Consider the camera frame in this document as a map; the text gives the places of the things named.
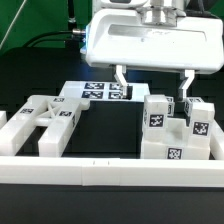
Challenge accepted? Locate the white tagged cube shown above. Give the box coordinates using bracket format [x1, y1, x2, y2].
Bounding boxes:
[184, 97, 203, 116]
[166, 96, 175, 117]

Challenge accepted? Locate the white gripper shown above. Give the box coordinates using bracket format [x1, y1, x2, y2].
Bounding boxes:
[86, 9, 223, 101]

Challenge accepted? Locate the white tagged cube left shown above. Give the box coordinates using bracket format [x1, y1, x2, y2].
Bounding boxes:
[166, 96, 175, 117]

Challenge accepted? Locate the white chair seat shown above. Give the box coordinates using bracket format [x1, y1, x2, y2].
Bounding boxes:
[140, 118, 210, 160]

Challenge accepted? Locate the white right rail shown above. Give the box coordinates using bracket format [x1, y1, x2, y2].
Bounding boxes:
[210, 123, 224, 160]

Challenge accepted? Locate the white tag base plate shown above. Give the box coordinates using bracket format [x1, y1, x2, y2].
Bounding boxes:
[60, 81, 150, 102]

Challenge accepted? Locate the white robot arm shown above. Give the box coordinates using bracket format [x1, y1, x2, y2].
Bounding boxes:
[81, 0, 224, 99]

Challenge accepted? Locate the white front rail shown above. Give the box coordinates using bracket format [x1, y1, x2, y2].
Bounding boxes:
[0, 156, 224, 187]

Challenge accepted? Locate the thin grey rod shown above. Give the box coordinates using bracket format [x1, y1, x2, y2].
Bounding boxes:
[0, 0, 27, 51]

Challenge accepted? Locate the black cable with connector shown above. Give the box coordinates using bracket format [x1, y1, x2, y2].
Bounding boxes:
[22, 27, 87, 48]

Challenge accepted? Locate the white left block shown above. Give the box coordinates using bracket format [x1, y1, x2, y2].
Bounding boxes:
[0, 111, 7, 129]

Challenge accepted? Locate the white rail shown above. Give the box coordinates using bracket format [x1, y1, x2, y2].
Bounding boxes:
[210, 123, 224, 160]
[0, 156, 224, 187]

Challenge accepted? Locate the white chair back frame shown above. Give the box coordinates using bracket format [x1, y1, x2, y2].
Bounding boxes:
[0, 95, 90, 157]

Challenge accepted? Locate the white tagged cube right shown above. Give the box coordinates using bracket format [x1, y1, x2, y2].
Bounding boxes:
[184, 97, 203, 116]

